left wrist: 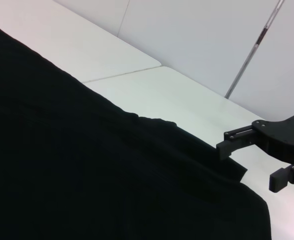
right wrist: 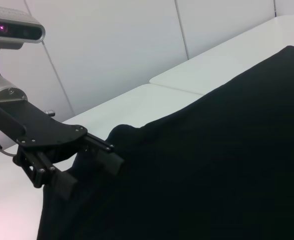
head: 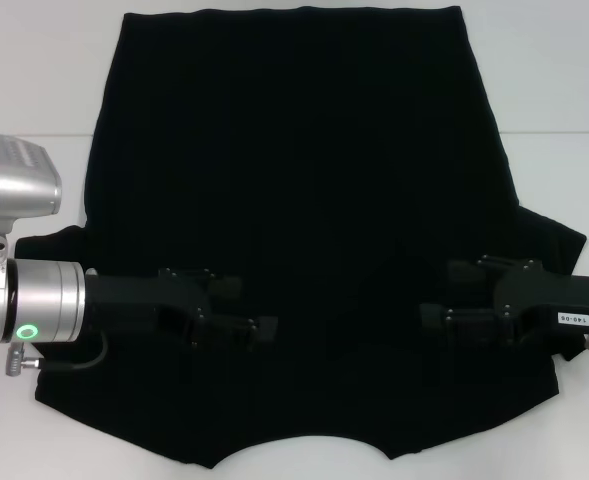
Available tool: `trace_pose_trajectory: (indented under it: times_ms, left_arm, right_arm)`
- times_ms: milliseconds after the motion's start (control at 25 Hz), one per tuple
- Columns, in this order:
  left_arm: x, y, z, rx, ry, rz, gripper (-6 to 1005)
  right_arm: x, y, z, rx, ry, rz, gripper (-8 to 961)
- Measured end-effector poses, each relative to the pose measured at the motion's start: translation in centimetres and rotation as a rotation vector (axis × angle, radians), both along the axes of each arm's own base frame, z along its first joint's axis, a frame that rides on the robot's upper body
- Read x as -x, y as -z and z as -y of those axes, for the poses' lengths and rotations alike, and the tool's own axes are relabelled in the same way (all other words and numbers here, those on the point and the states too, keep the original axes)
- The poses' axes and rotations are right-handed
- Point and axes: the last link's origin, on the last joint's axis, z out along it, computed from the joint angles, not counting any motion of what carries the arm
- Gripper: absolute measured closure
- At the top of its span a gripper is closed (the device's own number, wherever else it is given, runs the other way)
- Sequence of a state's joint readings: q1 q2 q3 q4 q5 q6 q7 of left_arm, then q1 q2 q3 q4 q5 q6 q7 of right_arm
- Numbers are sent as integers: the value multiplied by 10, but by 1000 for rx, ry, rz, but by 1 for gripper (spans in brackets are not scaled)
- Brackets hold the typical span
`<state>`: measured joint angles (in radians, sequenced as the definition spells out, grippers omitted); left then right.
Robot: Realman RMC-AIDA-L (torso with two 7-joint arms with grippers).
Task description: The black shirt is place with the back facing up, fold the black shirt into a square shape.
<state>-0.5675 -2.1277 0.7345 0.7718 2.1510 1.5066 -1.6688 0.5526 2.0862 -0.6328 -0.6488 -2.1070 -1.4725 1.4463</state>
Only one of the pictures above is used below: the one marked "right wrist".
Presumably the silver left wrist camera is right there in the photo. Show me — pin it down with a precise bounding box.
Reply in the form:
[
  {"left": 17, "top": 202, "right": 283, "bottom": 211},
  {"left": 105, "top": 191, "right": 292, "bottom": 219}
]
[{"left": 0, "top": 4, "right": 46, "bottom": 51}]

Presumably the black t-shirt with white print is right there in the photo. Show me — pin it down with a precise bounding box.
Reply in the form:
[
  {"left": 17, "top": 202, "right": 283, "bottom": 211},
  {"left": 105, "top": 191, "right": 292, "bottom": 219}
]
[{"left": 36, "top": 45, "right": 294, "bottom": 240}]

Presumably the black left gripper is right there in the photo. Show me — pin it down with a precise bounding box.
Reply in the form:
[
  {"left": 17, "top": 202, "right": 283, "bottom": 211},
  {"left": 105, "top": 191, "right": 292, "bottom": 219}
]
[{"left": 0, "top": 99, "right": 125, "bottom": 202}]

